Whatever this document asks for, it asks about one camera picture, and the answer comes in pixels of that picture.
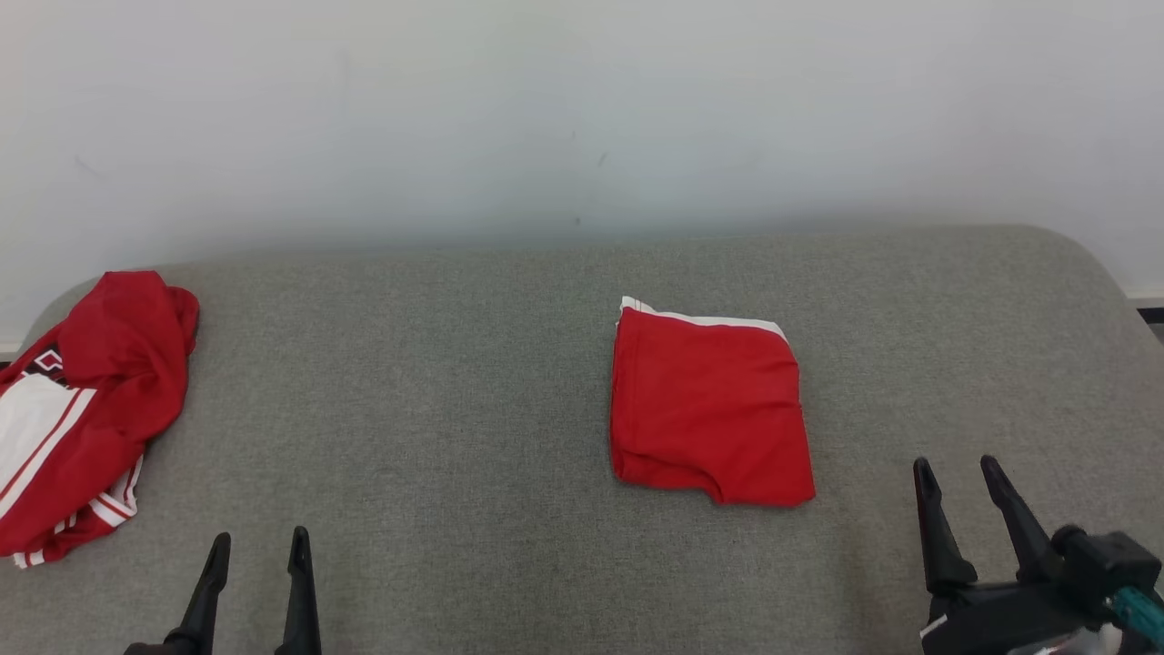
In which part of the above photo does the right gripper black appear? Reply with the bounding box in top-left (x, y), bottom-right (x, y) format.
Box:
top-left (914, 455), bottom-right (1118, 655)

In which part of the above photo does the grey fabric sofa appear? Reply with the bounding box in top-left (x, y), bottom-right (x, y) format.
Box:
top-left (0, 225), bottom-right (1164, 655)

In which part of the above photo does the red shorts white trim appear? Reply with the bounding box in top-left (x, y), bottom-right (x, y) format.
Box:
top-left (609, 297), bottom-right (817, 508)

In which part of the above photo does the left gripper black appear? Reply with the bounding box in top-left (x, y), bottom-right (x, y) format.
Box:
top-left (125, 526), bottom-right (322, 655)

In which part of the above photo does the red lettered basketball jersey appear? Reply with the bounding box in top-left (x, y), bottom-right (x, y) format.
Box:
top-left (0, 270), bottom-right (200, 569)

